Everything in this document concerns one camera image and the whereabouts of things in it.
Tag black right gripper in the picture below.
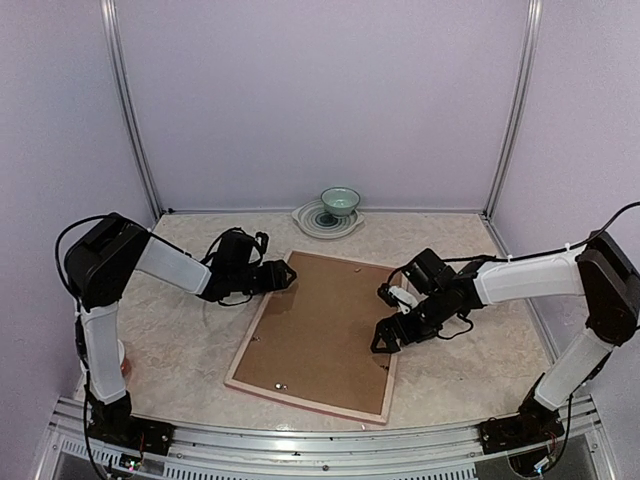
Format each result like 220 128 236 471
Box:
370 289 452 354

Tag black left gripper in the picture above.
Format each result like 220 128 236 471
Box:
231 260 298 297

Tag wooden picture frame red edge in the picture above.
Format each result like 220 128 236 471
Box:
223 249 404 426

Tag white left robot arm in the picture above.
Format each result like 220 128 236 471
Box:
54 212 297 445

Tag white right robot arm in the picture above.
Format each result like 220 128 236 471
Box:
370 232 639 444

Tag white plate green rings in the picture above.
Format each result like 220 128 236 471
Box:
291 199 365 240

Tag green ceramic bowl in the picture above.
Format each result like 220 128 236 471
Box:
320 187 361 217

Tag white bowl orange outside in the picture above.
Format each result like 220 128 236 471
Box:
118 340 131 378

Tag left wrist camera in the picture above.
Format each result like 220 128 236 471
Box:
254 231 269 258

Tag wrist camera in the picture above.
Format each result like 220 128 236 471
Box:
377 283 418 314
254 231 269 258

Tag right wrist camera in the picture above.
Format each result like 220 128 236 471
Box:
377 283 418 314

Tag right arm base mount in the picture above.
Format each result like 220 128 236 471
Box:
478 381 565 455

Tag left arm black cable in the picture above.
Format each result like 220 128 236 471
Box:
53 214 111 301

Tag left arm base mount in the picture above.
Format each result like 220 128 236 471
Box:
85 385 176 456

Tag left aluminium corner post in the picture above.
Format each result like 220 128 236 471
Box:
99 0 163 220

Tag aluminium corner post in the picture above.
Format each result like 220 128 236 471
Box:
483 0 543 221
99 0 163 220

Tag right aluminium corner post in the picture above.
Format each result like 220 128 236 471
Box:
483 0 543 221

